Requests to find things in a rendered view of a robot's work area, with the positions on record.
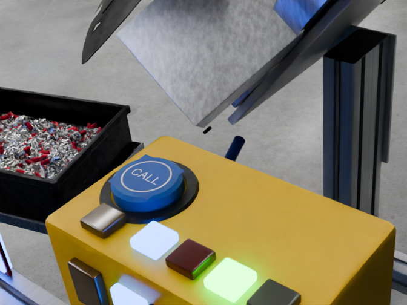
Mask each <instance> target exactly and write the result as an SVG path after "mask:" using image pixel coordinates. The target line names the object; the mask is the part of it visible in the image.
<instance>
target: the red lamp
mask: <svg viewBox="0 0 407 305"><path fill-rule="evenodd" d="M215 260H216V253H215V252H214V251H213V250H212V249H210V248H208V247H206V246H204V245H202V244H200V243H198V242H196V241H194V240H192V239H186V240H185V241H184V242H183V243H182V244H181V245H180V246H179V247H178V248H176V249H175V250H174V251H173V252H172V253H171V254H170V255H168V256H167V257H166V259H165V262H166V265H167V266H168V267H169V268H170V269H172V270H174V271H176V272H178V273H180V274H182V275H183V276H185V277H187V278H189V279H191V280H195V279H196V278H197V277H198V276H199V275H200V274H201V273H202V272H203V271H204V270H205V269H206V268H207V267H208V266H210V265H211V264H212V263H213V262H214V261H215Z"/></svg>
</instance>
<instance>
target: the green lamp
mask: <svg viewBox="0 0 407 305"><path fill-rule="evenodd" d="M256 279H257V274H256V272H255V271H254V270H252V269H250V268H248V267H246V266H244V265H242V264H240V263H238V262H236V261H234V260H232V259H230V258H226V259H224V260H223V261H222V262H221V263H220V264H219V265H218V266H217V267H216V268H215V269H214V270H213V271H211V272H210V273H209V274H208V275H207V276H206V277H205V279H204V285H205V287H206V288H207V289H209V290H211V291H213V292H215V293H217V294H218V295H220V296H222V297H224V298H226V299H228V300H230V301H231V302H236V301H237V300H238V299H239V298H240V297H241V296H242V295H243V294H244V293H245V292H246V291H247V289H248V288H249V287H250V286H251V285H252V284H253V283H254V282H255V281H256Z"/></svg>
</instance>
